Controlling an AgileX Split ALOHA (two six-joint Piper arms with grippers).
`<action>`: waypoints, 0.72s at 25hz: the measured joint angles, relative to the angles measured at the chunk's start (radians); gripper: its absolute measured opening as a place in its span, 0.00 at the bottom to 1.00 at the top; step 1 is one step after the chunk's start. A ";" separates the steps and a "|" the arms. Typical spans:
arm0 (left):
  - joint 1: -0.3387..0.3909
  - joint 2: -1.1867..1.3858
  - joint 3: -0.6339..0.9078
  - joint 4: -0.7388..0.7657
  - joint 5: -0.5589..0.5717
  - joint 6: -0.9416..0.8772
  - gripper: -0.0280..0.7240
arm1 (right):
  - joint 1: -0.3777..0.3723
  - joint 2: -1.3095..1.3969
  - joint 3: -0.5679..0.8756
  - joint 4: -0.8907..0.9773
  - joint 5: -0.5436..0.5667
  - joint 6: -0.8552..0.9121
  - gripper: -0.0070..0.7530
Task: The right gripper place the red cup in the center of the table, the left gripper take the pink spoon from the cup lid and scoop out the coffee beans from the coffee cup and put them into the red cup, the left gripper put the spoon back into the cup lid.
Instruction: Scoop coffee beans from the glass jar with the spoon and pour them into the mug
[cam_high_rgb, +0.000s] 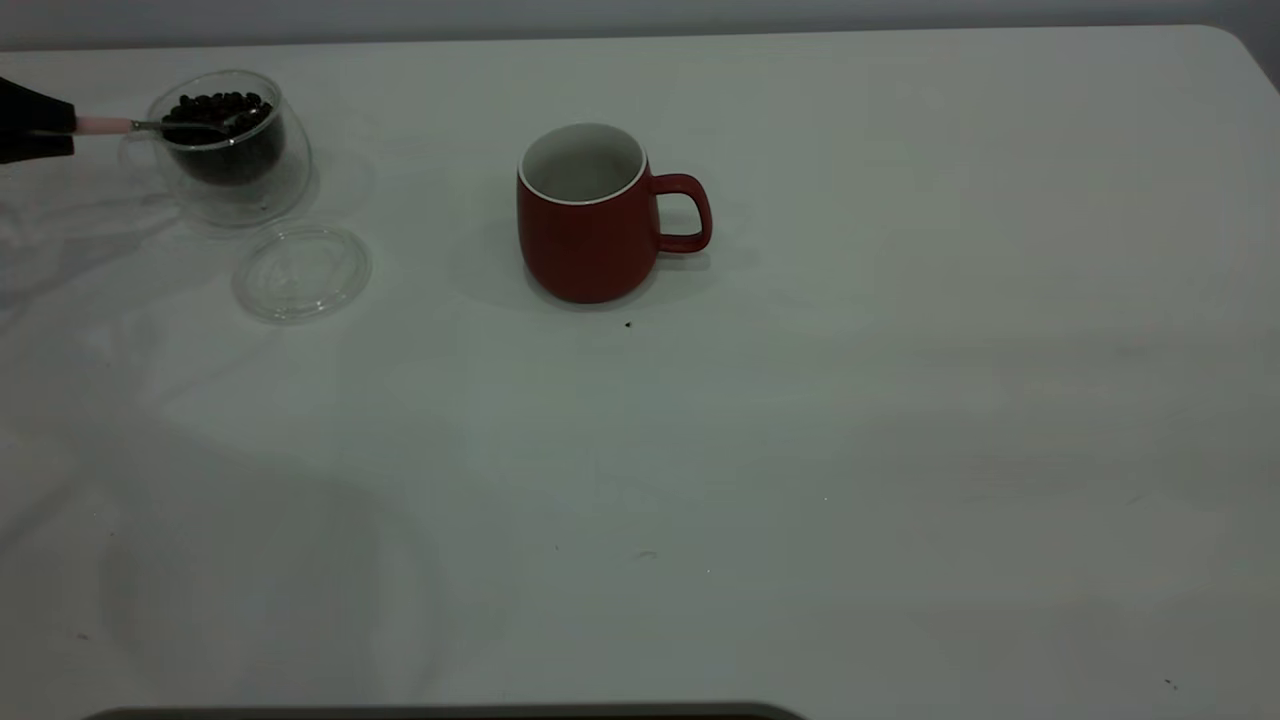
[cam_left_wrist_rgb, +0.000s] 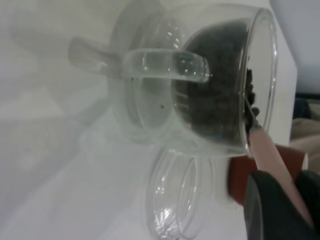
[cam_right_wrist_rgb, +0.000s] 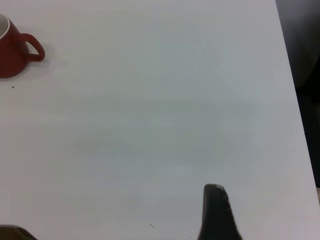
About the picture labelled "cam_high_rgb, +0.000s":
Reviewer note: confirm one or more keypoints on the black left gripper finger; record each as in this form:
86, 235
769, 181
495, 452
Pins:
30, 108

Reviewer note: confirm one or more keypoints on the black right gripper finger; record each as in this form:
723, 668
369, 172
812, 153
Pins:
35, 148

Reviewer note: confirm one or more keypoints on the red ceramic mug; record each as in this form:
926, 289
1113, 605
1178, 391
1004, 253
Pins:
585, 245

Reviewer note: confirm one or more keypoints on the dark coffee beans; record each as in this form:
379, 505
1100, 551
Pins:
235, 155

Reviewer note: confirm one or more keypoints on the clear round glass lid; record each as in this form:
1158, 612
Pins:
300, 275

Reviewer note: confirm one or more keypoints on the clear double wall glass cup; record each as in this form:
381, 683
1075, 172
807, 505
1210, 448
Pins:
240, 195

